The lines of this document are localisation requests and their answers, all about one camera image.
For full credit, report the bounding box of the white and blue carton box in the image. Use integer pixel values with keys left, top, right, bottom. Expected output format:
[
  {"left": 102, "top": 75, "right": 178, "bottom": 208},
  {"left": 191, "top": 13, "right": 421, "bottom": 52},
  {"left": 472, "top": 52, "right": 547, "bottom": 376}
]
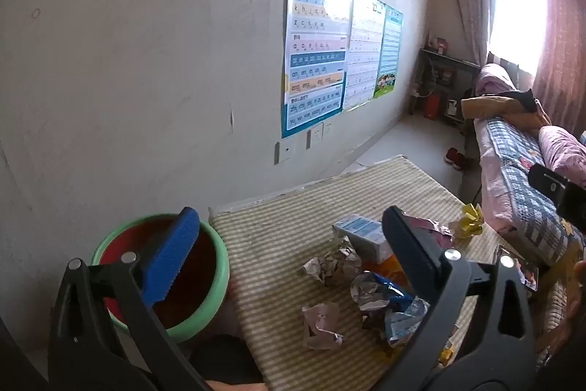
[{"left": 332, "top": 214, "right": 394, "bottom": 263}]

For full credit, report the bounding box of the dark shelf unit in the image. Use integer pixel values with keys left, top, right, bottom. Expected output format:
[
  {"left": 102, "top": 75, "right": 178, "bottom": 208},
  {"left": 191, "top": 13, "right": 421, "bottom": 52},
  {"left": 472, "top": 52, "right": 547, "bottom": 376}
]
[{"left": 409, "top": 47, "right": 481, "bottom": 126}]

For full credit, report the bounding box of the orange snack packet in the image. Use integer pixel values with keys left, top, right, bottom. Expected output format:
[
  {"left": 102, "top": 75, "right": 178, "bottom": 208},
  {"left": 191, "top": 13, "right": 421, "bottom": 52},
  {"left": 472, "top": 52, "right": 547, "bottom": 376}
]
[{"left": 364, "top": 254, "right": 417, "bottom": 295}]

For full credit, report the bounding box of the beige checked tablecloth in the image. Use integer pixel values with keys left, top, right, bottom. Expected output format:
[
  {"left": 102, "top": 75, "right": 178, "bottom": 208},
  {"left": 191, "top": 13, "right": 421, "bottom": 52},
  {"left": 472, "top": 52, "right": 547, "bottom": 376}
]
[{"left": 208, "top": 155, "right": 568, "bottom": 391}]

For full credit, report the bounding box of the blue plaid quilt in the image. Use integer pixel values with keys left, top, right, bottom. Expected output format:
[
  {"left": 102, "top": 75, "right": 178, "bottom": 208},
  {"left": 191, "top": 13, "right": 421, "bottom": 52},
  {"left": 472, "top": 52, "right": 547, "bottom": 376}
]
[{"left": 485, "top": 116, "right": 586, "bottom": 266}]

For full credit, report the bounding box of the crumpled pink paper wrapper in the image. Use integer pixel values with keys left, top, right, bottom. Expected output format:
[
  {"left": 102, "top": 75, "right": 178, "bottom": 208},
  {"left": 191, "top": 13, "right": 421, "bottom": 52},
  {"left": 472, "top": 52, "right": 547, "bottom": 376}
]
[{"left": 301, "top": 302, "right": 345, "bottom": 350}]

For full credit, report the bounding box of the grey wall switch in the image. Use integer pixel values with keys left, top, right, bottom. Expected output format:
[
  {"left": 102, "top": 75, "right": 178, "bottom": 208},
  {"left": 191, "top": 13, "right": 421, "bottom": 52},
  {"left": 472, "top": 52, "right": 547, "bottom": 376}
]
[{"left": 275, "top": 140, "right": 296, "bottom": 165}]

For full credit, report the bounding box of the red bin with green rim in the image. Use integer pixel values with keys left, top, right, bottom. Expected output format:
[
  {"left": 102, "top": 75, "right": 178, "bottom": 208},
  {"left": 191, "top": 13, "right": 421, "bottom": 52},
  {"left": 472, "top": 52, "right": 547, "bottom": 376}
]
[{"left": 92, "top": 213, "right": 230, "bottom": 343}]

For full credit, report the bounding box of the red canister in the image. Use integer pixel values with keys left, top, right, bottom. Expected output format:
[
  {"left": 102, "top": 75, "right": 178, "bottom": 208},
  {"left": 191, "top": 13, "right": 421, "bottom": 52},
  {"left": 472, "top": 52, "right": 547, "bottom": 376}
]
[{"left": 422, "top": 93, "right": 441, "bottom": 119}]

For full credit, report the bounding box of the crumpled blue foil wrapper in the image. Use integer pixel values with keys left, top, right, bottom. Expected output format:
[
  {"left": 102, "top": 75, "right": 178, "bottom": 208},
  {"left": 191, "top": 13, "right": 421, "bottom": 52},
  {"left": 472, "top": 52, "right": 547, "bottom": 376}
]
[{"left": 350, "top": 272, "right": 415, "bottom": 311}]

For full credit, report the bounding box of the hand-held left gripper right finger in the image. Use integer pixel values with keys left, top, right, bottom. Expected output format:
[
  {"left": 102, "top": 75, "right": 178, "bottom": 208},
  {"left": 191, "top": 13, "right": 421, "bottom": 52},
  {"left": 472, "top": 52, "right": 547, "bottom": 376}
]
[{"left": 381, "top": 205, "right": 538, "bottom": 391}]

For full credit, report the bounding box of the pink pillow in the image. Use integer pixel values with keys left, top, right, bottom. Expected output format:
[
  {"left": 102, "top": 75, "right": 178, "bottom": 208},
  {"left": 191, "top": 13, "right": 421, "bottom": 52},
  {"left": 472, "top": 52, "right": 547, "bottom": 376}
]
[{"left": 538, "top": 125, "right": 586, "bottom": 185}]

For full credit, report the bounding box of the large blue wall poster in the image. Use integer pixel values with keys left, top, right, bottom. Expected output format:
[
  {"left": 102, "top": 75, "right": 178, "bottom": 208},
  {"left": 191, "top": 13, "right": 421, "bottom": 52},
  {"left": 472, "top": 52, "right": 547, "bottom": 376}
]
[{"left": 281, "top": 0, "right": 353, "bottom": 140}]

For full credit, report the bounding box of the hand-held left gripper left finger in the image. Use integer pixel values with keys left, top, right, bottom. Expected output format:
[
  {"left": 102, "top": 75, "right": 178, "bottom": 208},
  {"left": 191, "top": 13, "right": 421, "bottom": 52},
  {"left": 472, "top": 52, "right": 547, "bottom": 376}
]
[{"left": 48, "top": 207, "right": 211, "bottom": 391}]

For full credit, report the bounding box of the pink bed sheet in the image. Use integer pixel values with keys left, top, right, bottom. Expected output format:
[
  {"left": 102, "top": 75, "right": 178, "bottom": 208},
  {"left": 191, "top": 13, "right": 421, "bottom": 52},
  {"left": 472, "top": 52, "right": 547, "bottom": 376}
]
[{"left": 474, "top": 118, "right": 523, "bottom": 231}]

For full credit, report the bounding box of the pink foil snack wrapper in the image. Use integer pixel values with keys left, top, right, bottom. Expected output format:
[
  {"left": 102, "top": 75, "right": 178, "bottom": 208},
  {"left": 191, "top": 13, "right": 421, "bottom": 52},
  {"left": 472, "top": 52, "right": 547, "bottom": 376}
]
[{"left": 403, "top": 214, "right": 454, "bottom": 250}]

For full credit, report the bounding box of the crumpled grey paper ball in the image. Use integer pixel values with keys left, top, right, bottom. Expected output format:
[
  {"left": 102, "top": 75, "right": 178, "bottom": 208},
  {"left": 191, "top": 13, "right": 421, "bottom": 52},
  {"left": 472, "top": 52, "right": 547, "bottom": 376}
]
[{"left": 302, "top": 237, "right": 364, "bottom": 286}]

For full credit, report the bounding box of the teal wall poster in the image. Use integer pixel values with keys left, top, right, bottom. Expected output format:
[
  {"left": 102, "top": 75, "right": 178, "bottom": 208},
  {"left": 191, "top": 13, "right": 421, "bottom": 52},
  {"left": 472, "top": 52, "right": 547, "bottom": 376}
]
[{"left": 374, "top": 4, "right": 404, "bottom": 99}]

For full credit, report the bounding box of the bright window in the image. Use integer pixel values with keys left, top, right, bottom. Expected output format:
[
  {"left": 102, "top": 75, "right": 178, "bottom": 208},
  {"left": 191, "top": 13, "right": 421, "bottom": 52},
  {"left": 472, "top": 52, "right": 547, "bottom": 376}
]
[{"left": 487, "top": 0, "right": 548, "bottom": 75}]

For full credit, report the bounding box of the yellow snack wrapper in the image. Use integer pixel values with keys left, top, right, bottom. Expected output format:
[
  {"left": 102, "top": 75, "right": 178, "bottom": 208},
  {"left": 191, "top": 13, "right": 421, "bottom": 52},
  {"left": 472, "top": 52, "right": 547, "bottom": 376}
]
[{"left": 451, "top": 203, "right": 486, "bottom": 238}]

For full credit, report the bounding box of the brown jacket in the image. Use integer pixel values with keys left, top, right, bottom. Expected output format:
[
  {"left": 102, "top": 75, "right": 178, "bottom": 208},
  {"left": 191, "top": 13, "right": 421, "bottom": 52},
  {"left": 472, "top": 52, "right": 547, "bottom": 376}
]
[{"left": 460, "top": 89, "right": 555, "bottom": 130}]

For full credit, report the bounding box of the white wall poster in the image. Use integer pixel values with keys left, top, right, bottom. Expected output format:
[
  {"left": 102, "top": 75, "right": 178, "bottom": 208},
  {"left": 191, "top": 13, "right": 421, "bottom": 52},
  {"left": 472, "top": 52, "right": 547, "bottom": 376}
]
[{"left": 342, "top": 0, "right": 386, "bottom": 112}]

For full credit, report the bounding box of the rolled pink blanket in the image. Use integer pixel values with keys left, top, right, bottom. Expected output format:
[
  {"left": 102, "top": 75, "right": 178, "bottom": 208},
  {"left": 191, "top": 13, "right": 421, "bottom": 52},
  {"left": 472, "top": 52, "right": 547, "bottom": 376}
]
[{"left": 476, "top": 63, "right": 518, "bottom": 96}]

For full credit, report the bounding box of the pale blue plastic packet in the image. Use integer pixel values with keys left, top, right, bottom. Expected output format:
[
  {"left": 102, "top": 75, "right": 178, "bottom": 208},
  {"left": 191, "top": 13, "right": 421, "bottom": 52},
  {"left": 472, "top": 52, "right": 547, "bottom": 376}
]
[{"left": 361, "top": 297, "right": 431, "bottom": 348}]

